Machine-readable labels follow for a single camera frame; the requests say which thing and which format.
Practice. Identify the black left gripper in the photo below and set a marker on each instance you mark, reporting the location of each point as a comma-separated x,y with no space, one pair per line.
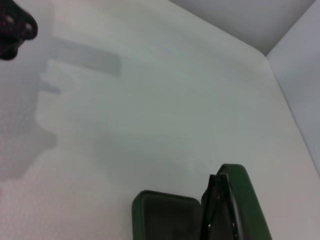
15,27

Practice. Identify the green glasses case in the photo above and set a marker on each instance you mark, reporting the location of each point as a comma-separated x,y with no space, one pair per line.
250,200

